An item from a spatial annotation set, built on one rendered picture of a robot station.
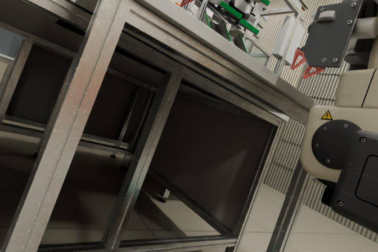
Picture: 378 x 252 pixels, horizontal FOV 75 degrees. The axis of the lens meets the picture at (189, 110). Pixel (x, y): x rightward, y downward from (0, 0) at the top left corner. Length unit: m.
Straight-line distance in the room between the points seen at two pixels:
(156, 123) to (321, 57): 0.51
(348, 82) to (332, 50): 0.08
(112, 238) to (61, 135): 0.54
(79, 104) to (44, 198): 0.17
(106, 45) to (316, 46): 0.48
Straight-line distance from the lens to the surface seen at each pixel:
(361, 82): 0.62
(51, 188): 0.49
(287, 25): 2.78
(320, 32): 0.69
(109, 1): 0.46
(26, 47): 2.07
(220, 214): 1.55
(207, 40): 0.53
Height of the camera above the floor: 0.67
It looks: 2 degrees up
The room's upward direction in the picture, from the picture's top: 20 degrees clockwise
